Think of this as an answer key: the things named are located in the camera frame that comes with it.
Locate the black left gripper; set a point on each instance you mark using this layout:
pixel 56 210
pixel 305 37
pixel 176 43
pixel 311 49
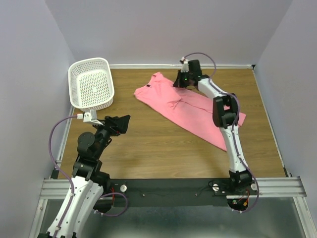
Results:
pixel 116 125

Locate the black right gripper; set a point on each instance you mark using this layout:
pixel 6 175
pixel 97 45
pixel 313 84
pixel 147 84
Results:
pixel 177 83

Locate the pink t-shirt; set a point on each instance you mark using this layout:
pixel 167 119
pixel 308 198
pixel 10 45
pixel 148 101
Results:
pixel 187 109

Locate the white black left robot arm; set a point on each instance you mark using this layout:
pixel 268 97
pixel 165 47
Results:
pixel 87 184

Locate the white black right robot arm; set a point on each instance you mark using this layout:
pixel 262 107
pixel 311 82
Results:
pixel 225 116

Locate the white perforated plastic basket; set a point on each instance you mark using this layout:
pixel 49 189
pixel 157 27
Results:
pixel 90 84

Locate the white table edge strip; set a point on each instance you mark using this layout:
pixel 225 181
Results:
pixel 175 66

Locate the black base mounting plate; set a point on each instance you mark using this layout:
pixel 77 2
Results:
pixel 167 192

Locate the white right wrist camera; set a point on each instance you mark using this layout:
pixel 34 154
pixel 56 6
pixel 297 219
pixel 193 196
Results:
pixel 185 65

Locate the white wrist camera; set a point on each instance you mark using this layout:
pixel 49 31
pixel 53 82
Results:
pixel 89 117
pixel 185 65

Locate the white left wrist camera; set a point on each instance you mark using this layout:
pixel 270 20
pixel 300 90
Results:
pixel 89 117

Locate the aluminium left side rail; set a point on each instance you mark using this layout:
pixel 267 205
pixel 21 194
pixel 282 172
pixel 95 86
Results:
pixel 57 161

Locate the aluminium rail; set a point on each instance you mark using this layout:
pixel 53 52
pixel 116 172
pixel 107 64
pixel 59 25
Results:
pixel 269 187
pixel 57 161

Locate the aluminium front rail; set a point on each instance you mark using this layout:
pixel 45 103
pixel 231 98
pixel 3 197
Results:
pixel 269 187

